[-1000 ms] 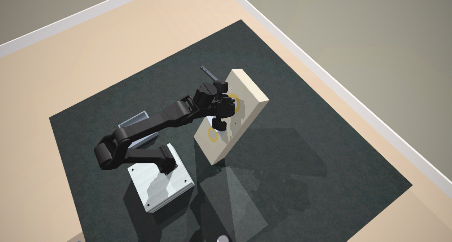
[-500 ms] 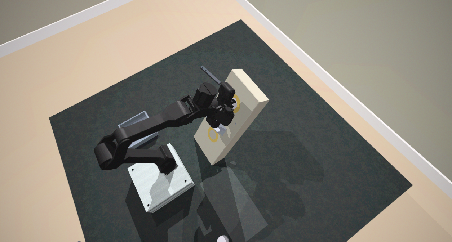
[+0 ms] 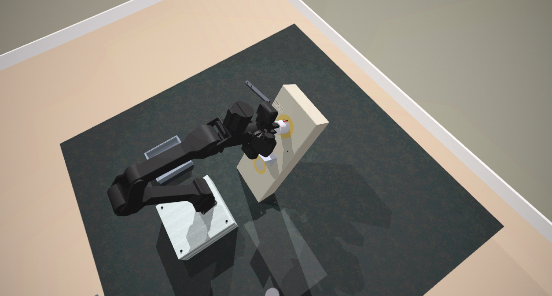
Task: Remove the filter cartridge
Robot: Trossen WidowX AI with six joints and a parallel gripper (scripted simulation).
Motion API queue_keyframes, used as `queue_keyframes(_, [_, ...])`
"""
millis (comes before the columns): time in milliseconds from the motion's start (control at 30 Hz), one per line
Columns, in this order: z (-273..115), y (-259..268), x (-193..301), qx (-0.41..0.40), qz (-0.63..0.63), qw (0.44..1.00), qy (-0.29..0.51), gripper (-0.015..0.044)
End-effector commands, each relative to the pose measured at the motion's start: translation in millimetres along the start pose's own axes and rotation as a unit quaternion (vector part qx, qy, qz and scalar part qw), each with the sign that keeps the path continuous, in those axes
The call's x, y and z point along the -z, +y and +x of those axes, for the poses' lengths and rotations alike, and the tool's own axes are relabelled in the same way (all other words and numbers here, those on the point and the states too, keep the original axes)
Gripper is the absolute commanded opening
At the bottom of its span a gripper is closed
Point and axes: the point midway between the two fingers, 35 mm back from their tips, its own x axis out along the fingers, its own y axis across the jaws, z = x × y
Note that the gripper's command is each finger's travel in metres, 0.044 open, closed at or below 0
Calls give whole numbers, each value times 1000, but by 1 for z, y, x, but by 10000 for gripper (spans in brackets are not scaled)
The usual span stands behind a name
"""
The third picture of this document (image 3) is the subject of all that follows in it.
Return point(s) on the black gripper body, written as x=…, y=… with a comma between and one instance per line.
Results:
x=266, y=115

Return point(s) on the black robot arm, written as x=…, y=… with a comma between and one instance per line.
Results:
x=129, y=193

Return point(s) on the cream rectangular panel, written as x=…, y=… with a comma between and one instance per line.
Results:
x=306, y=124

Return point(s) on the grey flat bar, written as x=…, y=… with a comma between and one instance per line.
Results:
x=257, y=91

